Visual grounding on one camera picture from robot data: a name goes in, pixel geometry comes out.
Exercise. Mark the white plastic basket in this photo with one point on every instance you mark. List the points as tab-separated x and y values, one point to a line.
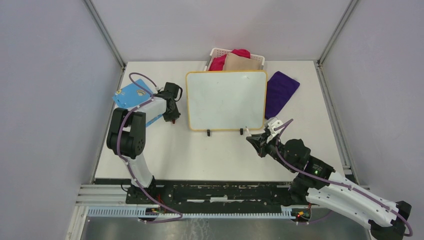
259	58

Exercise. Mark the pink red cloth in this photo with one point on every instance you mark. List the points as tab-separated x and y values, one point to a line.
218	57

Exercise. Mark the brown capped whiteboard marker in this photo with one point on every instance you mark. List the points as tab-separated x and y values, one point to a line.
248	133

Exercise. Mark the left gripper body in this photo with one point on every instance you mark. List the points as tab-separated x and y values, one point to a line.
171	114

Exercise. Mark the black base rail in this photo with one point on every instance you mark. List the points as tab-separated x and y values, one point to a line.
211	197

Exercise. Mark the blue cartoon print cloth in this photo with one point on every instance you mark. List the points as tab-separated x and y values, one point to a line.
132	96

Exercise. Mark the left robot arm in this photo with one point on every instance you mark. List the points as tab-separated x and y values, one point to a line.
137	108

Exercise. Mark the beige folded cloth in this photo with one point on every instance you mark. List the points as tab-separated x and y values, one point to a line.
237	63

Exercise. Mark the yellow framed whiteboard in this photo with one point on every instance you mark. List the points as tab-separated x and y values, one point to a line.
226	100

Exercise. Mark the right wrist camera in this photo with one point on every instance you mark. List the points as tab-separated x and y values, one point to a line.
272	128

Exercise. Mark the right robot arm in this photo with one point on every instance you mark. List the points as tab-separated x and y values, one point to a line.
318	183

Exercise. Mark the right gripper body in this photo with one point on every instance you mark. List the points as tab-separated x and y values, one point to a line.
271	146

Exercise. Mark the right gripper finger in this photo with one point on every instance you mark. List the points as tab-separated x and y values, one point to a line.
258	143
257	136

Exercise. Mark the purple cloth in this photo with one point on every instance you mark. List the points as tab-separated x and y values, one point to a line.
280	89

